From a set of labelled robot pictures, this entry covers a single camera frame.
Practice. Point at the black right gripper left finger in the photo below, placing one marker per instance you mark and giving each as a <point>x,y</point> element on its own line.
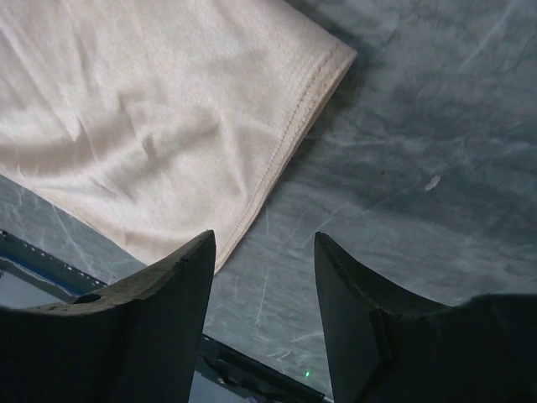
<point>133,341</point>

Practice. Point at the peach satin napkin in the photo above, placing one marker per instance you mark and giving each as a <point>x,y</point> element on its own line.
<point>153,121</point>

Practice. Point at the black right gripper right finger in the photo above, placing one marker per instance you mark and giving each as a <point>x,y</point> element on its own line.
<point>386,344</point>

